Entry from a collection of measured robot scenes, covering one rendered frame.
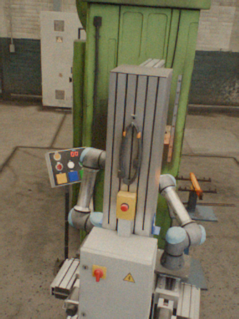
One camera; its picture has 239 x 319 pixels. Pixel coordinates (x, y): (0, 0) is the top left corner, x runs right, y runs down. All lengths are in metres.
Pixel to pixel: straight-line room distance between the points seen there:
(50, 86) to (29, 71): 0.89
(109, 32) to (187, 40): 0.63
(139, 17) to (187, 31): 0.41
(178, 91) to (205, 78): 6.09
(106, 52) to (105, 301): 1.92
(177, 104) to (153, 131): 1.60
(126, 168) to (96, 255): 0.43
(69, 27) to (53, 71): 1.00
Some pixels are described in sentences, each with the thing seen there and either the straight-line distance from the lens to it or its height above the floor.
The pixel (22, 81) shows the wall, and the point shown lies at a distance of 9.25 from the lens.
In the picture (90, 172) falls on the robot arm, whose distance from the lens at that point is 2.31.
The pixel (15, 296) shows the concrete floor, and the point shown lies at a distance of 3.36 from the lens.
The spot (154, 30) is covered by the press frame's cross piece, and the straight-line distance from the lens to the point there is 3.06.
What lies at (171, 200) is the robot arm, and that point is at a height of 1.12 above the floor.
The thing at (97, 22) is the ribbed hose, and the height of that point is 2.16.
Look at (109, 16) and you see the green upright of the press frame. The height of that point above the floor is 2.21.
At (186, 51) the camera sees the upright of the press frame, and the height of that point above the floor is 1.98.
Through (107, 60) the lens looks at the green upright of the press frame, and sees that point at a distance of 3.02.
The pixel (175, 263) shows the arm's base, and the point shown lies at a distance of 2.31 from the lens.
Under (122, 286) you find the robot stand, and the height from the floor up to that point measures 1.08.
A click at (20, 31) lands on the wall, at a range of 9.10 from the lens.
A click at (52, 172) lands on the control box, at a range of 2.87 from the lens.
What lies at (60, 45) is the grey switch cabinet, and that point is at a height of 1.46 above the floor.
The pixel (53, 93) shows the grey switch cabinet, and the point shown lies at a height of 0.40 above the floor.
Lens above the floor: 2.28
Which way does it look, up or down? 23 degrees down
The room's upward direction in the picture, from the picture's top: 4 degrees clockwise
